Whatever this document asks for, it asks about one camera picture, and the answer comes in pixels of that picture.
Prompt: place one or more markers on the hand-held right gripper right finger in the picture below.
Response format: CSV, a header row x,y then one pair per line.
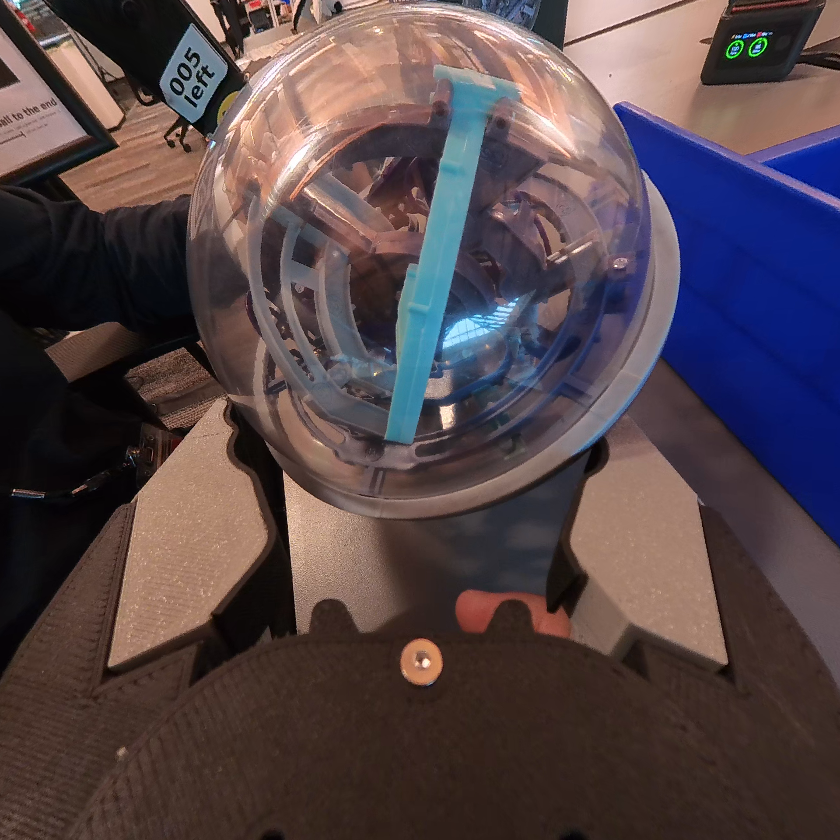
x,y
636,564

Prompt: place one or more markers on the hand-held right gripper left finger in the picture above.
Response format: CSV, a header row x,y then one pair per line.
x,y
190,558

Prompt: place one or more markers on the clear plastic maze ball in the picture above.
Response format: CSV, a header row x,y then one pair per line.
x,y
394,229

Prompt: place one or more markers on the person's left forearm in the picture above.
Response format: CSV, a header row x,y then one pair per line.
x,y
85,262

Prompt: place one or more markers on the person's right hand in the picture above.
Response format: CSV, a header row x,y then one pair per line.
x,y
476,610

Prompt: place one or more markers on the black framed instruction sign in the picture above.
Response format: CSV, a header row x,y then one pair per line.
x,y
39,118

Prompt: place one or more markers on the person's black clothed body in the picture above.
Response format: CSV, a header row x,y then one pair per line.
x,y
39,426

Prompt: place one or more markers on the blue plastic bin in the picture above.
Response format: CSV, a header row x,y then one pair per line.
x,y
754,295

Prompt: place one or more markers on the black display device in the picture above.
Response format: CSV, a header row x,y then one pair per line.
x,y
754,46

